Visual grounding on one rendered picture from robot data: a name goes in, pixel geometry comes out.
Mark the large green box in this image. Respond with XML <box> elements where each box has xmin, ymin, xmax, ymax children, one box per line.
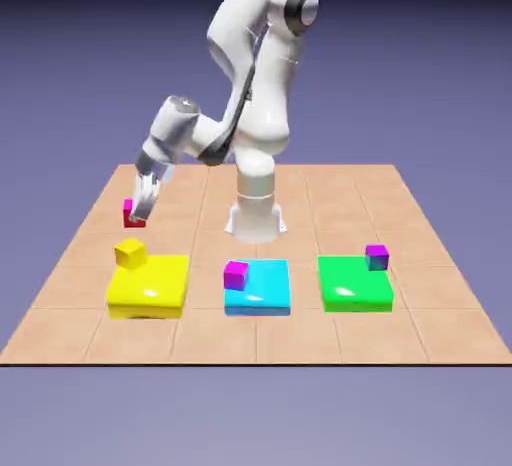
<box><xmin>317</xmin><ymin>255</ymin><xmax>396</xmax><ymax>314</ymax></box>

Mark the large cyan box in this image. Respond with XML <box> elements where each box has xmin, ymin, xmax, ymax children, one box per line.
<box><xmin>223</xmin><ymin>259</ymin><xmax>292</xmax><ymax>318</ymax></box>

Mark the small magenta cube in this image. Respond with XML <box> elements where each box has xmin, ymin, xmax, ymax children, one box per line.
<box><xmin>222</xmin><ymin>260</ymin><xmax>250</xmax><ymax>291</ymax></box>

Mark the small pink cube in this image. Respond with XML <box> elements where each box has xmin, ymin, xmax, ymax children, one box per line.
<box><xmin>122</xmin><ymin>198</ymin><xmax>147</xmax><ymax>229</ymax></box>

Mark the small purple cube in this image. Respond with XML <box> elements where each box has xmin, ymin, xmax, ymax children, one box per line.
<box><xmin>364</xmin><ymin>244</ymin><xmax>390</xmax><ymax>272</ymax></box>

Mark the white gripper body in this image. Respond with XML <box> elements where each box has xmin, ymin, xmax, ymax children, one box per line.
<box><xmin>129</xmin><ymin>170</ymin><xmax>164</xmax><ymax>222</ymax></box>

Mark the small yellow cube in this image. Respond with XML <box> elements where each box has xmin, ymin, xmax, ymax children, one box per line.
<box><xmin>113</xmin><ymin>237</ymin><xmax>149</xmax><ymax>272</ymax></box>

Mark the large yellow box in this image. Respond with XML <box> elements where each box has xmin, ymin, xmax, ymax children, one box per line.
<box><xmin>106</xmin><ymin>254</ymin><xmax>190</xmax><ymax>320</ymax></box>

